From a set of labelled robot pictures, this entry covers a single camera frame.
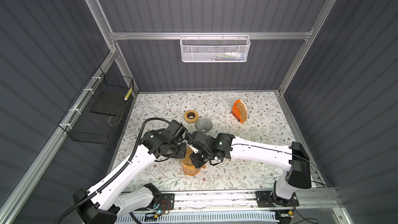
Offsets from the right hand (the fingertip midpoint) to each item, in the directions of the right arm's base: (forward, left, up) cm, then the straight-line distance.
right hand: (192, 163), depth 72 cm
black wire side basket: (+17, +46, +15) cm, 51 cm away
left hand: (+4, +4, +3) cm, 7 cm away
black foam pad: (+23, +40, +17) cm, 49 cm away
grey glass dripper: (+28, -5, -10) cm, 30 cm away
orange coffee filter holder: (+36, -28, -6) cm, 46 cm away
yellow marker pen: (+32, +35, +14) cm, 50 cm away
